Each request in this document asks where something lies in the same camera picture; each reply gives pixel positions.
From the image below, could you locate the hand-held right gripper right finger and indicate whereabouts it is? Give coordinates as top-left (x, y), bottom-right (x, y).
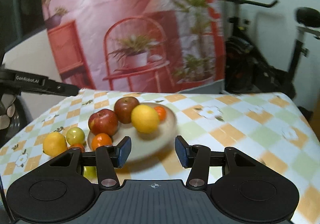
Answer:
top-left (174, 135), bottom-right (266, 189)

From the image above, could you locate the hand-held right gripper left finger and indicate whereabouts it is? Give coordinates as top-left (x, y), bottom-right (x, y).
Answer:
top-left (49, 136), bottom-right (132, 189)

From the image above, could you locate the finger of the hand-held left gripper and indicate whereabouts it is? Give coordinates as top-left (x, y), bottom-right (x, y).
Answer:
top-left (48, 78), bottom-right (79, 97)

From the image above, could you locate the tangerine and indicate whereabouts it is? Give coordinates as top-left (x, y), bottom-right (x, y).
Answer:
top-left (69, 144), bottom-right (85, 153)
top-left (91, 133), bottom-right (112, 151)
top-left (153, 106), bottom-right (167, 122)

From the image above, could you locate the beige plate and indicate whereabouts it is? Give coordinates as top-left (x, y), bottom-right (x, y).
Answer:
top-left (87, 102), bottom-right (178, 163)

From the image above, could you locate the bright red apple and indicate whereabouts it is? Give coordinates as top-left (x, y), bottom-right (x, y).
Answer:
top-left (88, 109), bottom-right (119, 137)

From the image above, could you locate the green apple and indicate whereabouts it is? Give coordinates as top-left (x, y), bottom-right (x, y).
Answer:
top-left (84, 166), bottom-right (97, 180)

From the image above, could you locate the dark red apple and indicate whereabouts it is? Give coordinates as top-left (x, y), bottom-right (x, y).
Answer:
top-left (114, 97), bottom-right (140, 124)

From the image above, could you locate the yellow-green apple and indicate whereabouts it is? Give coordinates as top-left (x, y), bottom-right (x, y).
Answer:
top-left (66, 127), bottom-right (85, 145)

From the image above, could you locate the person's left hand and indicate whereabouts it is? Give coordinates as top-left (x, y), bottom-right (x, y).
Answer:
top-left (0, 94), bottom-right (17, 130)

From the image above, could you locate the printed backdrop cloth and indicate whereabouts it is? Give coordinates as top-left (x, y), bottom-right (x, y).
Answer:
top-left (39, 0), bottom-right (226, 94)

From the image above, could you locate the black exercise bike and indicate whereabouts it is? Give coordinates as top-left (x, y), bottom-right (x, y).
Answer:
top-left (215, 0), bottom-right (320, 120)

